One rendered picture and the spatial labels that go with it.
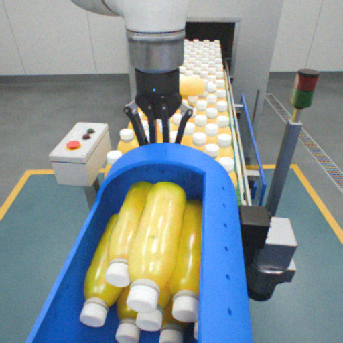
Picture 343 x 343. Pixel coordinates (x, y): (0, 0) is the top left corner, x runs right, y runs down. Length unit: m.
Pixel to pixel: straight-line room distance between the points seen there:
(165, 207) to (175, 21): 0.27
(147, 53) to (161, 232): 0.26
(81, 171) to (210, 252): 0.51
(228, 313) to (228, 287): 0.03
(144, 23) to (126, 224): 0.31
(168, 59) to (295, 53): 4.76
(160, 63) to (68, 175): 0.47
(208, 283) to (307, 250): 1.77
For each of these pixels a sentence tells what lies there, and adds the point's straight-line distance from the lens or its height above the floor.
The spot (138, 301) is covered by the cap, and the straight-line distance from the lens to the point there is 0.38.
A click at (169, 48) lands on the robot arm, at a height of 1.40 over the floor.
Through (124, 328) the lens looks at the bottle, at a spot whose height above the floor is 1.02.
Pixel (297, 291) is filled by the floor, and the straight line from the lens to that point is 1.86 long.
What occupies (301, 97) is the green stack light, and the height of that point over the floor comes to 1.19.
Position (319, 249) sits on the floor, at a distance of 2.12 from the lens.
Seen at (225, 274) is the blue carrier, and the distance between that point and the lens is 0.36.
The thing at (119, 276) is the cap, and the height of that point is 1.12.
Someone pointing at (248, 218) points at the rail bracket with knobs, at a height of 1.00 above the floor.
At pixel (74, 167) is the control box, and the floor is 1.07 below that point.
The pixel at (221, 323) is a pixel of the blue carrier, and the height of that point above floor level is 1.20.
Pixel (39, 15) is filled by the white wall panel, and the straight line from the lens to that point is 4.95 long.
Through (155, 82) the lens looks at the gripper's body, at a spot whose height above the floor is 1.35.
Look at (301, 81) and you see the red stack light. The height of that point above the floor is 1.24.
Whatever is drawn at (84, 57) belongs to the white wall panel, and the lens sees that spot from 4.88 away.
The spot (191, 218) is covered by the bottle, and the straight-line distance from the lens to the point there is 0.49.
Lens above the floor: 1.49
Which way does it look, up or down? 36 degrees down
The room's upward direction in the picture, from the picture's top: straight up
